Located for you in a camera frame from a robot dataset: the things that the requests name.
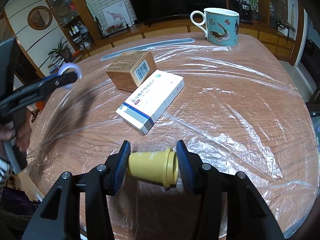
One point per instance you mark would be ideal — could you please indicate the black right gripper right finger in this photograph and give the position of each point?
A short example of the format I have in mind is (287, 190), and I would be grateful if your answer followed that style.
(248, 215)

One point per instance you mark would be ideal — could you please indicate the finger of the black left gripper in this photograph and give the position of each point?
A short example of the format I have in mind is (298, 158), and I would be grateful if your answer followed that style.
(30, 94)

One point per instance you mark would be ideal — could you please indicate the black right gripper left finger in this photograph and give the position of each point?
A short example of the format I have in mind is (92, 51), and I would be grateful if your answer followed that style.
(58, 215)

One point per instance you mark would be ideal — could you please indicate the purple hair roller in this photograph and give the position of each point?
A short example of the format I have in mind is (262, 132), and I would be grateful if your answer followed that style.
(72, 70)

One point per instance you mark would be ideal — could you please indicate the small yellow cup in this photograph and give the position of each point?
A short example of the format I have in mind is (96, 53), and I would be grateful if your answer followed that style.
(156, 166)

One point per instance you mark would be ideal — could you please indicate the potted plant left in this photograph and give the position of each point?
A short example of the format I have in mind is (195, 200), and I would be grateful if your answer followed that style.
(62, 50)

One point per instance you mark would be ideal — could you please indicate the potted plant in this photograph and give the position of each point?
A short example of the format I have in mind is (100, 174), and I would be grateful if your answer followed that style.
(62, 50)
(255, 15)

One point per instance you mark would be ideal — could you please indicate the brown cardboard box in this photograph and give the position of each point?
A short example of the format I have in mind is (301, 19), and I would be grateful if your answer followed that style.
(129, 70)

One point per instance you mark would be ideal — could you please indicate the giraffe picture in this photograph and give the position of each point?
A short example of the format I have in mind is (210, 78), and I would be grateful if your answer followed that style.
(116, 17)

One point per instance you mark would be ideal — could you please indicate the white blue medicine box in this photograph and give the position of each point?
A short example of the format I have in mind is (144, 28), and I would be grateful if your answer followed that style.
(150, 100)

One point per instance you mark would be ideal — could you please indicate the teal patterned mug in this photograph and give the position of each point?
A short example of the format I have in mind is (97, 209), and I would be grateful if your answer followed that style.
(220, 26)

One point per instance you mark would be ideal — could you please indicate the potted plant right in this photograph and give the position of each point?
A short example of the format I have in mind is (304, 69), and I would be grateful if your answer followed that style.
(255, 15)

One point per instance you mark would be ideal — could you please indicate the round wall picture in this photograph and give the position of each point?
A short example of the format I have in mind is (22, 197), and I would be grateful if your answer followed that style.
(40, 18)

